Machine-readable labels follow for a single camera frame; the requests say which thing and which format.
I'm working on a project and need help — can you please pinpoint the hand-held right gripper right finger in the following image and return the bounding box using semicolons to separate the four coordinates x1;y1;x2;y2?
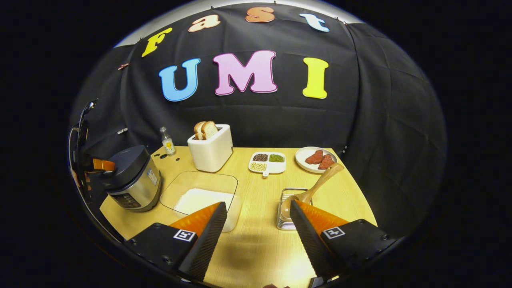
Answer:
290;200;398;286

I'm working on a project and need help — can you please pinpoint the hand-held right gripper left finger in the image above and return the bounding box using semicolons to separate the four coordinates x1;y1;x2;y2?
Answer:
125;201;228;282

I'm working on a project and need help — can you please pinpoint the clear wire chopstick holder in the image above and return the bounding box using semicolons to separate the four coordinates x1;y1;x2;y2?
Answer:
277;188;313;231

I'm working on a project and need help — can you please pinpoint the dark grey rice cooker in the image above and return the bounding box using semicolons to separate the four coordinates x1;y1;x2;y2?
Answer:
100;145;162;212

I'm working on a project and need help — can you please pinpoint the pile of white rice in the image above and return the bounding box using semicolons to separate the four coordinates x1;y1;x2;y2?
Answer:
174;188;236;216

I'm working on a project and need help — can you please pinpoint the wooden spoon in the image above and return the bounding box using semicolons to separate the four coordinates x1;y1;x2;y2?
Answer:
280;162;344;218

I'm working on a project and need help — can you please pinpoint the clear glass dish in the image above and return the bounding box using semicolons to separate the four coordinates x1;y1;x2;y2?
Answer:
160;171;242;233

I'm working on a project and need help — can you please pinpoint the small clear bottle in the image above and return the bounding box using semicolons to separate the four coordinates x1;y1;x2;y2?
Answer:
160;126;176;156

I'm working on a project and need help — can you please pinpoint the white divided dish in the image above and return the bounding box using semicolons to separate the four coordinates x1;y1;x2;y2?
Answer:
248;151;287;177

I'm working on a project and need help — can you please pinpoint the white round plate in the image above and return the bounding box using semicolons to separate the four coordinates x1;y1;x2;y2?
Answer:
295;146;338;174

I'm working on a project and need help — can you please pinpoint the white toaster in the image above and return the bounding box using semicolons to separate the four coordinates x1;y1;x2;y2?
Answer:
187;124;234;173

